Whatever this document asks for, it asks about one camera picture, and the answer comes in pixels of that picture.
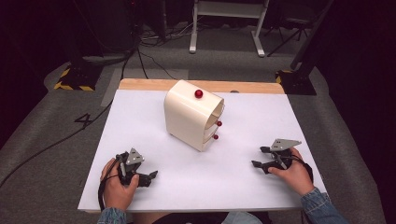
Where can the wooden table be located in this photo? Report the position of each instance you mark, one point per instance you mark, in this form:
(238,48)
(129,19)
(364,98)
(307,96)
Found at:
(249,86)

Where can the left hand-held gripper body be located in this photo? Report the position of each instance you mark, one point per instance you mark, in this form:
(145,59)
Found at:
(134,158)

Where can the person's right hand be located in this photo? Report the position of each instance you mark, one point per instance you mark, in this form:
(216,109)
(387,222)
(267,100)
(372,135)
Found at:
(295,177)

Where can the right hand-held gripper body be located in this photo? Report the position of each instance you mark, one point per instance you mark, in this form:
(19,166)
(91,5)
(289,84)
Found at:
(281,146)

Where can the white desk frame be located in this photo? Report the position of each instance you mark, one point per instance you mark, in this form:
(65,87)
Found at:
(229,8)

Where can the large dark equipment box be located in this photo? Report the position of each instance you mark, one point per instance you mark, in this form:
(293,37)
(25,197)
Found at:
(106,25)

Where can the black stand base hazard tape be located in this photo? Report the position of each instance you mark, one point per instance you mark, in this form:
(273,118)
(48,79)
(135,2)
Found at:
(297,82)
(77,77)

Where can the red ball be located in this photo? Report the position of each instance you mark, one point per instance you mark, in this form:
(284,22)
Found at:
(198,93)

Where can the white table mat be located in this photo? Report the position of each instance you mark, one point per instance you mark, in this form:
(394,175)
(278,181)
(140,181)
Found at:
(249,124)

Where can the black tripod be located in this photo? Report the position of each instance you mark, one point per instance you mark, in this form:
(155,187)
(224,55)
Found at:
(294,29)

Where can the person's lap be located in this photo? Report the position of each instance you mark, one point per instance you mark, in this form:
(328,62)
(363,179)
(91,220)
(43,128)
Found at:
(199,218)

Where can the person's left hand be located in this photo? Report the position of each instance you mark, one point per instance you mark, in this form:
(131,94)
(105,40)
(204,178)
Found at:
(115,193)

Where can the cream mini drawer cabinet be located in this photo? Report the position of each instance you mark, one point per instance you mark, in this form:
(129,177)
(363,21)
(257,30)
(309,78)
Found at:
(183,119)

